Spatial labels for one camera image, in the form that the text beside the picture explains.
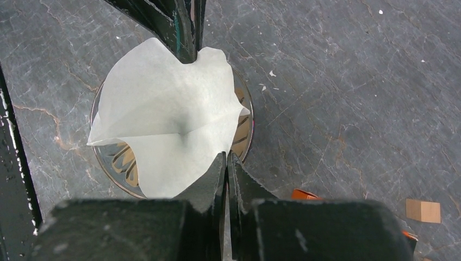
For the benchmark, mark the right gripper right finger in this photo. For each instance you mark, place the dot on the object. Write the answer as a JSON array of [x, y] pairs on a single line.
[[264, 227]]

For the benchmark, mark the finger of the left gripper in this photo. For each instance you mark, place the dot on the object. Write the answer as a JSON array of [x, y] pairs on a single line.
[[174, 23], [197, 15]]

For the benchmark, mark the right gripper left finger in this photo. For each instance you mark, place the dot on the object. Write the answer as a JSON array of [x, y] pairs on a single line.
[[186, 227]]

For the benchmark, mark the white paper coffee filter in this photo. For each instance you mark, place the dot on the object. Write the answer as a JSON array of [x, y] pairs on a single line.
[[175, 117]]

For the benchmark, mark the coffee filter box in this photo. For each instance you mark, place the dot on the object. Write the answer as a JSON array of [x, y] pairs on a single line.
[[298, 194]]

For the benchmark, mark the small wooden cube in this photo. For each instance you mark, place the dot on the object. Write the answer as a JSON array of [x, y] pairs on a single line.
[[423, 211]]

